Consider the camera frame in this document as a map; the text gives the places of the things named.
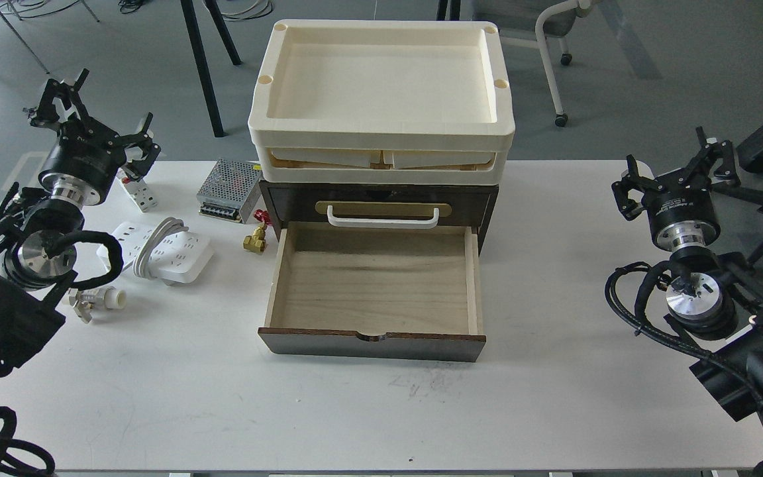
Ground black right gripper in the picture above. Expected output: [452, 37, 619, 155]
[611, 127, 741, 250]

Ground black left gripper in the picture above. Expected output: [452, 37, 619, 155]
[23, 68, 162, 207]

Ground white power strip with cable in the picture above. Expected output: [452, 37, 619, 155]
[112, 217, 214, 285]

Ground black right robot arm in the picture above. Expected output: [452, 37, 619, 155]
[603, 127, 763, 476]

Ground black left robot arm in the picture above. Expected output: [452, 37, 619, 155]
[0, 70, 160, 476]

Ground white circuit breaker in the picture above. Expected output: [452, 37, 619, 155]
[116, 169, 158, 213]

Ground grey metal chair legs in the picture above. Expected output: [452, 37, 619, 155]
[0, 1, 102, 76]

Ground metal mesh power supply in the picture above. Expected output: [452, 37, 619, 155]
[197, 159, 262, 223]

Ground white plastic pipe valve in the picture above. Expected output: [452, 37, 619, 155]
[67, 286, 127, 324]

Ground black table leg stand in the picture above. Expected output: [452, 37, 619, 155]
[179, 1, 242, 138]

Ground white office chair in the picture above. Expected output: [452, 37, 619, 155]
[471, 0, 611, 129]

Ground cream plastic tray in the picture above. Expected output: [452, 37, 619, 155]
[248, 19, 515, 186]

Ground open wooden drawer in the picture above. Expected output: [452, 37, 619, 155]
[258, 221, 485, 362]

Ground brass valve red handle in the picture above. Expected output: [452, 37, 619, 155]
[242, 209, 272, 254]

